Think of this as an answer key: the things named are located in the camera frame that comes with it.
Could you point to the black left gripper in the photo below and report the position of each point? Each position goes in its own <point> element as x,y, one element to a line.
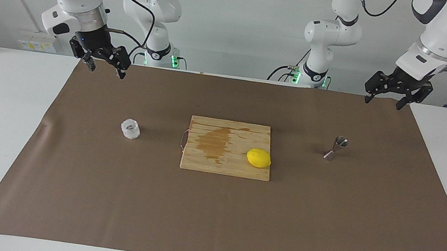
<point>408,82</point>

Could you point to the white wall socket box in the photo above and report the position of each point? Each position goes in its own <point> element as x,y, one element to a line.
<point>37,41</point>

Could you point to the metal jigger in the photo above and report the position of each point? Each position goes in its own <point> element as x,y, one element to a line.
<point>336,148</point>

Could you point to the brown paper table mat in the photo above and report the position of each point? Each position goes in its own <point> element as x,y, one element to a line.
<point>113,193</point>

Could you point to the wooden cutting board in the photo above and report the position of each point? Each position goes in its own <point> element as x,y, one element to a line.
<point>235,165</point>

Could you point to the yellow lemon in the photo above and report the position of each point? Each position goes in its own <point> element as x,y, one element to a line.
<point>258,158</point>

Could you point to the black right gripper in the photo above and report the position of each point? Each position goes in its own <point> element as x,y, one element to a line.
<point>93,39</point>

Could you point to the clear textured cup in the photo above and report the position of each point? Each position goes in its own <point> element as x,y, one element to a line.
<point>130,130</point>

